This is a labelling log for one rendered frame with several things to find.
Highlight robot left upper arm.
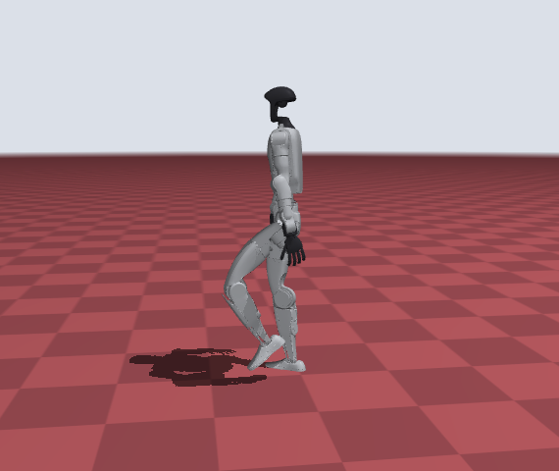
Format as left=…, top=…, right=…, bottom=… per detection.
left=270, top=131, right=290, bottom=192

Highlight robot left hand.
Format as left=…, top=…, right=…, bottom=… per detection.
left=280, top=224, right=306, bottom=266

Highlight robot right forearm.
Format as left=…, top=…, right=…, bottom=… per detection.
left=270, top=191, right=279, bottom=221

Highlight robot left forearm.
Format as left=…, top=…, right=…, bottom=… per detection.
left=274, top=176, right=296, bottom=234

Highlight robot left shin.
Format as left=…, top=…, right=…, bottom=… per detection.
left=224, top=282, right=271, bottom=347

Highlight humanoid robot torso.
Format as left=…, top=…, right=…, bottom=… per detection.
left=267, top=124, right=303, bottom=236

